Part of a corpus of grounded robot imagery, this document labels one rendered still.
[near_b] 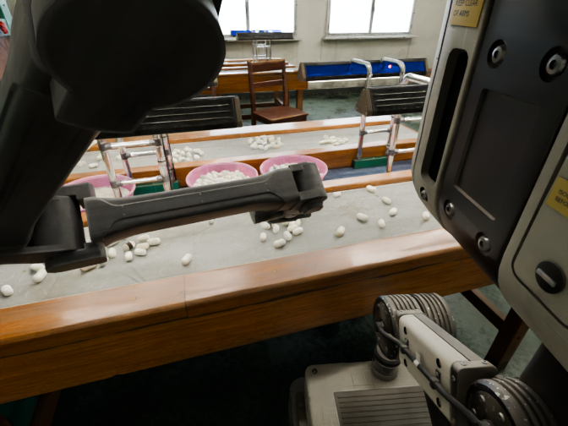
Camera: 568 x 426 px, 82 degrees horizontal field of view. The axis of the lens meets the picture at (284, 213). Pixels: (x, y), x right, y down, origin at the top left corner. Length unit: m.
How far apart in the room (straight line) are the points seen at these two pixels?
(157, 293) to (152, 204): 0.33
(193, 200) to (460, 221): 0.36
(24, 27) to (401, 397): 0.95
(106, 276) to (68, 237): 0.43
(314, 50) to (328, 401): 5.75
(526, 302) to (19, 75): 0.30
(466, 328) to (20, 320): 1.71
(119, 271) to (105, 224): 0.44
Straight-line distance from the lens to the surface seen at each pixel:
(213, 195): 0.51
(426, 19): 7.14
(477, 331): 1.89
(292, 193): 0.54
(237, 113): 0.86
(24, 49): 0.23
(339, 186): 1.18
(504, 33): 0.25
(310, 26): 6.17
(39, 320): 0.84
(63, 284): 0.95
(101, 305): 0.81
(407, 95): 1.05
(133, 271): 0.91
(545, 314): 0.22
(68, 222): 0.51
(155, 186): 1.38
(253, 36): 3.89
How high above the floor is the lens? 1.29
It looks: 32 degrees down
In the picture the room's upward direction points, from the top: straight up
